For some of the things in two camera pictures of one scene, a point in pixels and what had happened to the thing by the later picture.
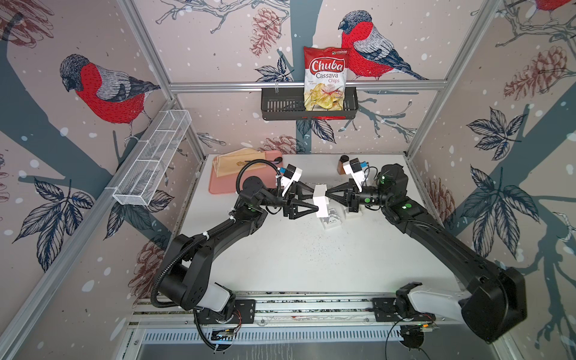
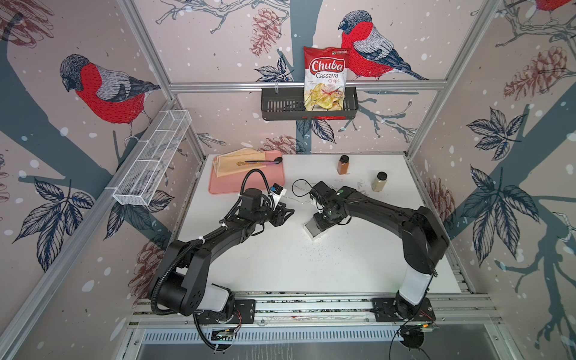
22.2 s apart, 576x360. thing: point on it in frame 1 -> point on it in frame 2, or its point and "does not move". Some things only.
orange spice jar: [340, 166] does not move
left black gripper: [289, 208] -> [279, 217]
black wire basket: [290, 106] does not move
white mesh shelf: [135, 186] does not move
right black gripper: [351, 196] -> [321, 226]
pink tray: [227, 184] does not move
